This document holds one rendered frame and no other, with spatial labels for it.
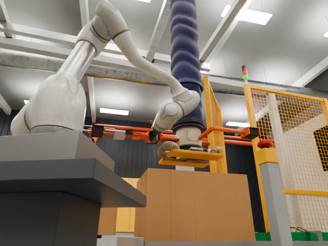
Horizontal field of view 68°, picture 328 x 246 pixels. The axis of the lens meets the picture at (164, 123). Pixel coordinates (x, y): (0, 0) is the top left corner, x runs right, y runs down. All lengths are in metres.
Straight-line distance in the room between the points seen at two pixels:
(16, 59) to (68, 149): 7.15
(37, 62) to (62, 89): 6.75
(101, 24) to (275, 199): 1.14
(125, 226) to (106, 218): 6.03
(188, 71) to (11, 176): 1.44
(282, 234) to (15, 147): 1.03
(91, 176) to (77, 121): 0.37
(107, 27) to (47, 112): 0.64
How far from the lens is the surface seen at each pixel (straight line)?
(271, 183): 1.23
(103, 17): 1.32
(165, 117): 1.23
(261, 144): 1.29
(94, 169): 0.48
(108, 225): 2.74
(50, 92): 0.85
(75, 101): 0.84
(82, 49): 1.29
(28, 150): 0.70
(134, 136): 1.54
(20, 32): 4.01
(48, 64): 7.52
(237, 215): 1.48
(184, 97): 1.32
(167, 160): 1.62
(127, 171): 12.32
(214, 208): 1.42
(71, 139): 0.65
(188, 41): 1.98
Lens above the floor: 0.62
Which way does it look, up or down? 25 degrees up
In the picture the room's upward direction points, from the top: straight up
